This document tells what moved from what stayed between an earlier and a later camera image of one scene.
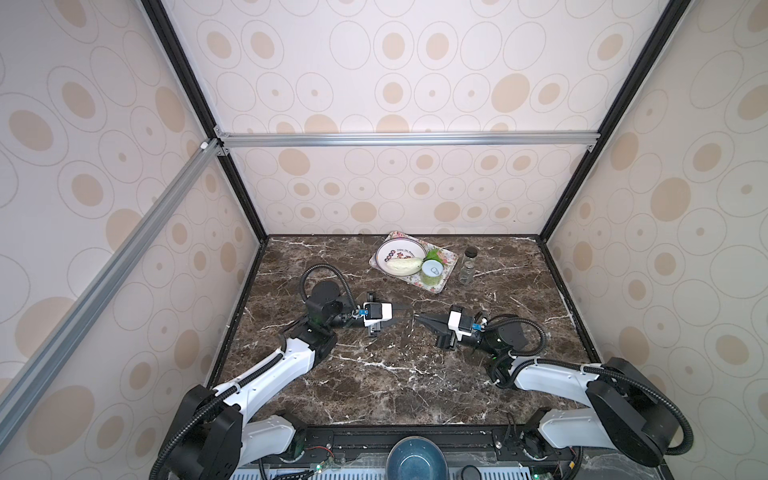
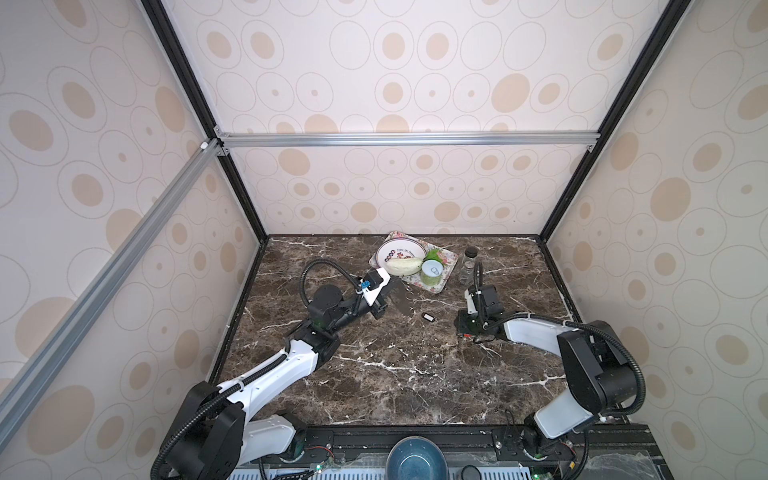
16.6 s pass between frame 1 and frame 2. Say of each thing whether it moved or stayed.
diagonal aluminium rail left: stayed
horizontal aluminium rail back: stayed
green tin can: stayed
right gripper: moved
